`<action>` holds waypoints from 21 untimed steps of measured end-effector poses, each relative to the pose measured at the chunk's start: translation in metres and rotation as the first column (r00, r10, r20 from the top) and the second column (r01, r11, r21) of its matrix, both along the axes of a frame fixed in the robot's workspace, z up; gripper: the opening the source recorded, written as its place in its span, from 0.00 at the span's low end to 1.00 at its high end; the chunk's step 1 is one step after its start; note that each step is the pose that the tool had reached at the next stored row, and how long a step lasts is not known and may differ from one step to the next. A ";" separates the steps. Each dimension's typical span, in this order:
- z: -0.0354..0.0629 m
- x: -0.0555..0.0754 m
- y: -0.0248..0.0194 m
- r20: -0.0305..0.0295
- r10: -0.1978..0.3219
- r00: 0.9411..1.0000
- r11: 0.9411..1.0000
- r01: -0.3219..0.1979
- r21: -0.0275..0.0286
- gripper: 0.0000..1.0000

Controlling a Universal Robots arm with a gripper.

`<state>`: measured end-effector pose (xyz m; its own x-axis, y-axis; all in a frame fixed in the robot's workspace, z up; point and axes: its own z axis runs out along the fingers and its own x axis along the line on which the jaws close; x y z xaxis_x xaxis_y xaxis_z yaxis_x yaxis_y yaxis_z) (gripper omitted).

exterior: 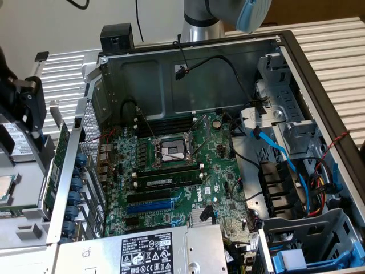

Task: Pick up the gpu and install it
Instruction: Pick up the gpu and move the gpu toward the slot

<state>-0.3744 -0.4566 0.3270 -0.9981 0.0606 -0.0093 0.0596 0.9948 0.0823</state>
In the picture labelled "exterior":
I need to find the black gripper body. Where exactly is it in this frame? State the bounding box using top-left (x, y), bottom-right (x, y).
top-left (0, 47), bottom-right (29, 122)

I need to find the grey parts rack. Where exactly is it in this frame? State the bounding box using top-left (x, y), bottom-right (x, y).
top-left (0, 112), bottom-right (59, 253)

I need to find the silver CPU chip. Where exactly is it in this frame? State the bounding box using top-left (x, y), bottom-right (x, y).
top-left (0, 174), bottom-right (15, 206)

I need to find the black box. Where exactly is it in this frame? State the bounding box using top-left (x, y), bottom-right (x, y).
top-left (100, 23), bottom-right (135, 54)

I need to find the open PC case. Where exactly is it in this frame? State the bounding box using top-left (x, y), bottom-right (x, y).
top-left (45, 30), bottom-right (365, 274)

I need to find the thin metal locking lever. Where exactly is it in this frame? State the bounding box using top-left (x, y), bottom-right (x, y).
top-left (136, 106), bottom-right (157, 143)

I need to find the black RAM slot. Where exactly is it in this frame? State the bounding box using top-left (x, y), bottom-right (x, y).
top-left (133, 111), bottom-right (197, 126)
top-left (132, 163), bottom-right (205, 181)
top-left (133, 118), bottom-right (198, 132)

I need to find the CPU socket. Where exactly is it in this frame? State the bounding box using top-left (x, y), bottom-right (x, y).
top-left (151, 134), bottom-right (200, 170)

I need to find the long black expansion slot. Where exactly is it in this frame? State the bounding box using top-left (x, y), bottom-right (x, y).
top-left (126, 189), bottom-right (172, 204)

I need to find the short black expansion slot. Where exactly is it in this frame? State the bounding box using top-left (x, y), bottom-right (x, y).
top-left (124, 216), bottom-right (144, 227)

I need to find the blue expansion slot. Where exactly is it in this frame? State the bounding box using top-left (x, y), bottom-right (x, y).
top-left (126, 199), bottom-right (175, 215)

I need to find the metal socket cover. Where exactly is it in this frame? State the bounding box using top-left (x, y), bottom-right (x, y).
top-left (184, 114), bottom-right (212, 161)

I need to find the grey power supply unit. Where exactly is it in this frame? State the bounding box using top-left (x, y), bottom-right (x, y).
top-left (55, 224), bottom-right (229, 274)

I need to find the green motherboard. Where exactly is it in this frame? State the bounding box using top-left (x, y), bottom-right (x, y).
top-left (96, 110), bottom-right (259, 252)

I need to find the silver chipset heat sink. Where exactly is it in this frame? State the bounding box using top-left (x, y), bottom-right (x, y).
top-left (190, 207), bottom-right (217, 227)

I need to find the black fan shroud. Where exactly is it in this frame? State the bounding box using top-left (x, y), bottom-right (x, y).
top-left (257, 160), bottom-right (305, 221)

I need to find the metal disk bay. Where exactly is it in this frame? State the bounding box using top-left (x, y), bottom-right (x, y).
top-left (255, 52), bottom-right (319, 155)

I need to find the blue disk tray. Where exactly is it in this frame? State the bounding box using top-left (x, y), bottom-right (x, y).
top-left (270, 242), bottom-right (362, 274)

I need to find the grey disk cage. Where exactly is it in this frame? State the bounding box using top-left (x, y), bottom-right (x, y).
top-left (255, 207), bottom-right (365, 274)

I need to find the hard disk with blue bracket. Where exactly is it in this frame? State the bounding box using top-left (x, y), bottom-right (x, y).
top-left (0, 114), bottom-right (47, 162)

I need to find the short red black twisted wire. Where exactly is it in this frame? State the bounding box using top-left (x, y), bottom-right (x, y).
top-left (84, 127), bottom-right (119, 172)

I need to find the thin black hanging cable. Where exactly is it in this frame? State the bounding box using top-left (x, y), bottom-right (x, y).
top-left (135, 0), bottom-right (145, 43)

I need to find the black disk power wire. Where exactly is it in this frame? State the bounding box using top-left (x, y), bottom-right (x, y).
top-left (174, 55), bottom-right (270, 108)

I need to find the black fan wire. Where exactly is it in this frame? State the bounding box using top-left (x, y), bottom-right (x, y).
top-left (228, 115), bottom-right (265, 202)

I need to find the blue disk wire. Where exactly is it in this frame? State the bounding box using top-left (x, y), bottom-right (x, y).
top-left (249, 125), bottom-right (311, 216)

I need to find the coloured power wire bundle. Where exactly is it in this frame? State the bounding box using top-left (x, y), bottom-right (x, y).
top-left (306, 159), bottom-right (336, 219)

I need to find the long red black twisted wire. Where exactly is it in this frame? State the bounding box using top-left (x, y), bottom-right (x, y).
top-left (318, 130), bottom-right (351, 172)

